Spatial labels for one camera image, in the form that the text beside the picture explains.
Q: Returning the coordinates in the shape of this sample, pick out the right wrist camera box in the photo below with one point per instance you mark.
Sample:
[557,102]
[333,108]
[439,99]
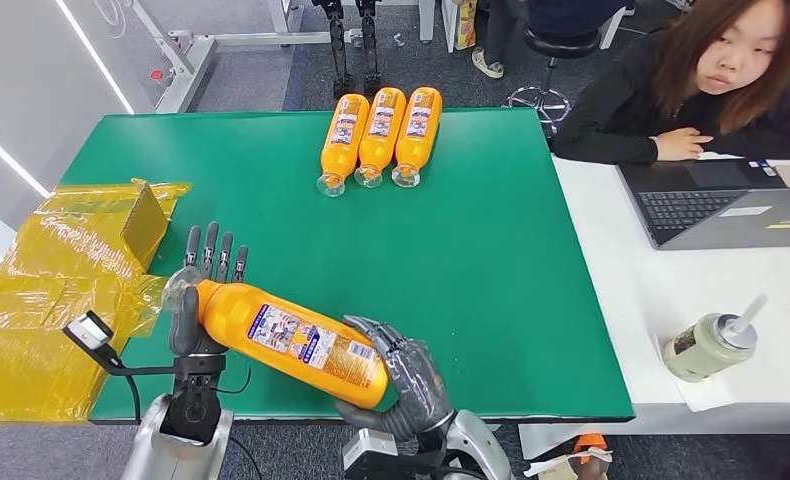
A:
[368,454]

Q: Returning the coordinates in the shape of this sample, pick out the black robot leg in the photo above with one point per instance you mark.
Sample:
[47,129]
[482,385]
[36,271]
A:
[370,50]
[339,56]

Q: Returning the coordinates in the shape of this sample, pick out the yellow printed carton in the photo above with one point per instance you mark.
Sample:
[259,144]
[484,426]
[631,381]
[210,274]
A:
[466,25]

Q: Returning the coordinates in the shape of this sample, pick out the grey laptop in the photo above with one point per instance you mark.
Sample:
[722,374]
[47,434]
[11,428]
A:
[686,208]

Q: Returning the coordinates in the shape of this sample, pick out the black stool with chrome base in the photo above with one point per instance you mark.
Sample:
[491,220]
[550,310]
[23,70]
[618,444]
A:
[559,43]

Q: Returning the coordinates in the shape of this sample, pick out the orange and white object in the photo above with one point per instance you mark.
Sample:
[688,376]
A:
[584,457]

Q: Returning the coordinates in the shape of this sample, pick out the yellow film wrapped cardboard box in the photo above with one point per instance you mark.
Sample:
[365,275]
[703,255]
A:
[57,298]

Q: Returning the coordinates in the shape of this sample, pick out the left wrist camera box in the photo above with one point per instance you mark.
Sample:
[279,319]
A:
[89,331]

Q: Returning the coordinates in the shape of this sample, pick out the orange bottle with label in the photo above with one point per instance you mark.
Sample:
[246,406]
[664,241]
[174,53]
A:
[378,142]
[289,338]
[340,149]
[416,142]

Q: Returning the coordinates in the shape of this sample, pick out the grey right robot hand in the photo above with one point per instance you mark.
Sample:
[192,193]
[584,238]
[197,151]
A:
[418,391]

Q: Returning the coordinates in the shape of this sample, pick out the drink cup with straw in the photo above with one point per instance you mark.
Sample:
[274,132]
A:
[700,348]

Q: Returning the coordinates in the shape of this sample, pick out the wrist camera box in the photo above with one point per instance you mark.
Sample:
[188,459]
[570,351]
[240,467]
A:
[368,454]
[89,331]

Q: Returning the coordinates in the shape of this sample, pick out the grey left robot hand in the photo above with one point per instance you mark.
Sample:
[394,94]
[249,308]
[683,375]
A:
[184,331]

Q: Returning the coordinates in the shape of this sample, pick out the person's hand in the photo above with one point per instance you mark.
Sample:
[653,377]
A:
[681,144]

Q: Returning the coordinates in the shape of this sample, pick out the white metal frame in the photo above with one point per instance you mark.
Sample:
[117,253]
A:
[193,66]

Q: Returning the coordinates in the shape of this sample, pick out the small red object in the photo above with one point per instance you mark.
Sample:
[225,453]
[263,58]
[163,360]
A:
[158,75]

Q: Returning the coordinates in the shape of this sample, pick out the person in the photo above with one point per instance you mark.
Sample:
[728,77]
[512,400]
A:
[494,30]
[620,106]

